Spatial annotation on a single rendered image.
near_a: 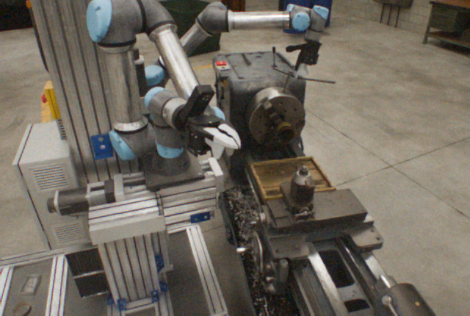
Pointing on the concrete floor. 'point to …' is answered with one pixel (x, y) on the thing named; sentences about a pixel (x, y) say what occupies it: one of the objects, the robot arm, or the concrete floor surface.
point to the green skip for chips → (191, 7)
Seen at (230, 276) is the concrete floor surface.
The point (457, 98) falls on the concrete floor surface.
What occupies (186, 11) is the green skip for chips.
